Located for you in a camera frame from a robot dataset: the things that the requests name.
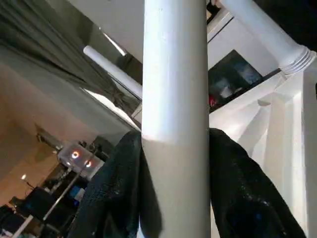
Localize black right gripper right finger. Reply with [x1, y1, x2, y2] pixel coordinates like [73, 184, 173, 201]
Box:
[209, 127, 308, 238]

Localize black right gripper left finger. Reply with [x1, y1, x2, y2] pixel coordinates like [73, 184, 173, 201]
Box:
[70, 129, 163, 238]

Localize white plastic table top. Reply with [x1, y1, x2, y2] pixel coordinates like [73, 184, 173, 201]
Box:
[208, 66, 317, 238]

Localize white plastic table leg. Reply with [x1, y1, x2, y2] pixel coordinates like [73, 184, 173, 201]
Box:
[82, 45, 144, 99]
[139, 0, 211, 238]
[221, 0, 317, 75]

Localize white device with glowing rings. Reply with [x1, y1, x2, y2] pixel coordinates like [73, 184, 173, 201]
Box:
[57, 141, 105, 178]

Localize silver metal pole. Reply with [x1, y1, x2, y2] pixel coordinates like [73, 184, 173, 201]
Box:
[41, 170, 84, 223]

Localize ceiling light strip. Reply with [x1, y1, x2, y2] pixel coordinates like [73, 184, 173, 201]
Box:
[100, 28, 129, 58]

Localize grey curtain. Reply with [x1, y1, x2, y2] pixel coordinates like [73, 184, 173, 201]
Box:
[0, 0, 142, 113]

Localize white glass-door cabinet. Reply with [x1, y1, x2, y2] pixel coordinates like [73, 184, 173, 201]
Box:
[206, 0, 283, 110]

